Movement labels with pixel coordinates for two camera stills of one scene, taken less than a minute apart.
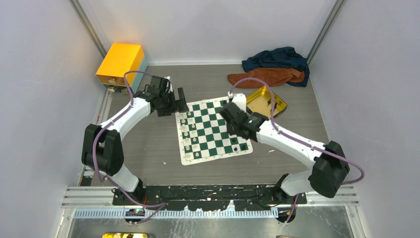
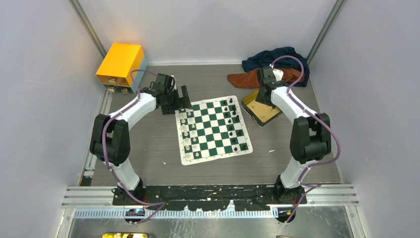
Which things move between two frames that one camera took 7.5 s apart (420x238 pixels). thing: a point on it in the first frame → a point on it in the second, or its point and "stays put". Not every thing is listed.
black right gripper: [231, 129] → [261, 99]
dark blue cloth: [283, 57] stays put
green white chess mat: [203, 134] stays put
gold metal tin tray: [260, 101] stays put
